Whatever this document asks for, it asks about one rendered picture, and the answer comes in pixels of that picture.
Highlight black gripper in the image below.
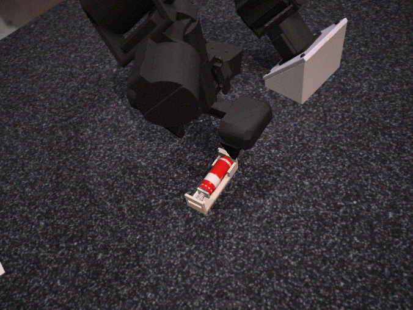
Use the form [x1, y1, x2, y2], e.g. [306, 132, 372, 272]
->
[195, 53, 272, 160]

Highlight beige battery holder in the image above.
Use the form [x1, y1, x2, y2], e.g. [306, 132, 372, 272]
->
[185, 148, 238, 214]

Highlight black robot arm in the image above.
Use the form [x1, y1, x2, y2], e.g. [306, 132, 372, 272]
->
[79, 0, 322, 128]

